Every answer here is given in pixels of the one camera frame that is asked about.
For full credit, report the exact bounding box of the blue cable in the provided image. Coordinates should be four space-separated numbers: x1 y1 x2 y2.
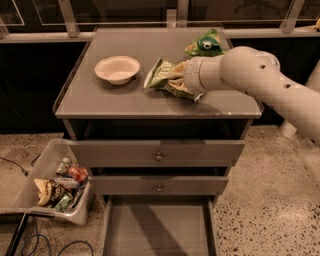
20 216 95 256

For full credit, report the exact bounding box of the green jalapeno chip bag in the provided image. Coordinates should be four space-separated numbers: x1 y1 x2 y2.
143 58 202 102

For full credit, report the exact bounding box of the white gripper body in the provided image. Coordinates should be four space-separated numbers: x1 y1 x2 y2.
183 56 223 94

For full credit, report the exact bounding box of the brown snack bag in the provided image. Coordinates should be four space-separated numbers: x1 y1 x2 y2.
34 178 65 206

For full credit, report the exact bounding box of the black cable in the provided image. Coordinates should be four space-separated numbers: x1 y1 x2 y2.
0 153 42 177

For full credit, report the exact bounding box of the top grey drawer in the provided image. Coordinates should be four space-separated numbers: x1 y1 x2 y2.
70 140 244 167

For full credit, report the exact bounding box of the green snack packet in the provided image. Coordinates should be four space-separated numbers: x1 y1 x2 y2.
54 193 73 212

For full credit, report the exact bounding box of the bottom open grey drawer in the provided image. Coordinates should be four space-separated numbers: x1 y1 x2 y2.
102 196 220 256

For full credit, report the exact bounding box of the metal window railing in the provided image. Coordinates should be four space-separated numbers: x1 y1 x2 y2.
0 0 320 42

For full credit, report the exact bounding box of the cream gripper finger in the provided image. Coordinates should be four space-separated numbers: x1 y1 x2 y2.
167 79 189 93
167 61 188 79

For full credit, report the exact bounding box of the middle grey drawer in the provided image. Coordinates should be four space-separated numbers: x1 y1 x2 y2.
89 176 228 195

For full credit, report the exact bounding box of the green chip bag on counter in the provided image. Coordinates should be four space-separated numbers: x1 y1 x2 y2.
184 29 225 57

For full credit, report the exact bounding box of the clear plastic bin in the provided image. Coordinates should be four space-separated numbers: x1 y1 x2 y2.
0 139 93 225

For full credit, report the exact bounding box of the green soda can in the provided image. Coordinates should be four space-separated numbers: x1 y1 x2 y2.
56 157 72 176

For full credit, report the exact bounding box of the grey drawer cabinet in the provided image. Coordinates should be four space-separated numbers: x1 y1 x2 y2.
52 26 265 256

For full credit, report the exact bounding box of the silver can lying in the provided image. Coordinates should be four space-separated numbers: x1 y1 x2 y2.
54 177 79 189

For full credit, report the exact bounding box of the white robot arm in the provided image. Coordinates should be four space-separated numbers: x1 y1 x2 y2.
167 46 320 145

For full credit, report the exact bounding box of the orange soda can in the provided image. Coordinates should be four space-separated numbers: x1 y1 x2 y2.
69 166 88 183

